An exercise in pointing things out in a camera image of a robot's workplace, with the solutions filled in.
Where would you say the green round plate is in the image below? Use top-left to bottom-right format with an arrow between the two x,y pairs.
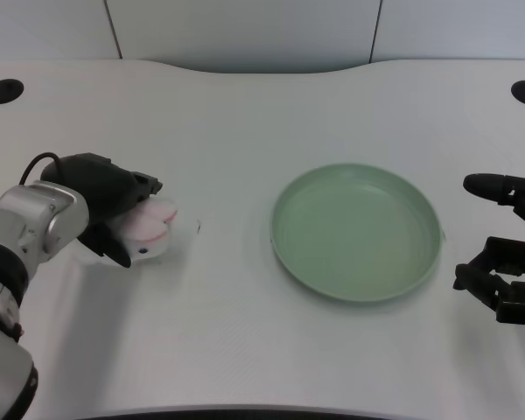
269,163 -> 445,305

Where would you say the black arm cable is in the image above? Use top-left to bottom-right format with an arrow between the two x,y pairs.
19,151 -> 67,186

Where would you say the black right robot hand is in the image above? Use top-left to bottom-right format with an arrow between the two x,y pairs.
452,172 -> 525,327

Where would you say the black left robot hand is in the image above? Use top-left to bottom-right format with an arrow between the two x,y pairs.
40,152 -> 165,269

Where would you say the white plush rabbit doll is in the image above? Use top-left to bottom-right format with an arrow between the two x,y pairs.
72,197 -> 179,266

